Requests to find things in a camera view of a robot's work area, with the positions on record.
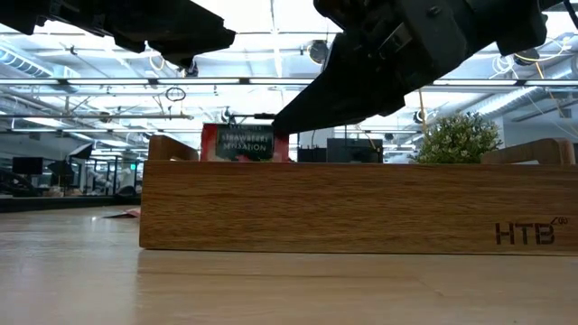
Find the black metal frame stand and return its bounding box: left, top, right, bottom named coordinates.
left=228, top=112, right=276, bottom=125

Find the black monitor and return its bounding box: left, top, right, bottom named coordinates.
left=12, top=156, right=45, bottom=176

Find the potted green plant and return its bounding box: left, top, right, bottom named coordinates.
left=413, top=111, right=502, bottom=164

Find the yellow hanging cable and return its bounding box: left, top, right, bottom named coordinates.
left=417, top=89, right=428, bottom=135

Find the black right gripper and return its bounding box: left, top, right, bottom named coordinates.
left=273, top=0, right=469, bottom=135

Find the black cable loop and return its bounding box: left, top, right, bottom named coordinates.
left=164, top=86, right=187, bottom=103

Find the black equipment box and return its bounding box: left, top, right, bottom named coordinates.
left=296, top=147, right=328, bottom=163

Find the black computer case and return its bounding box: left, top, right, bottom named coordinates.
left=326, top=137, right=384, bottom=163

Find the wooden tea organizer box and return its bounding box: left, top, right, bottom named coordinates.
left=138, top=135, right=578, bottom=256

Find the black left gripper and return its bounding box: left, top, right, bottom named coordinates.
left=0, top=0, right=236, bottom=69

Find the red strawberry tea packet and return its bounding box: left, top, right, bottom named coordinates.
left=103, top=207, right=142, bottom=219
left=200, top=123, right=290, bottom=163

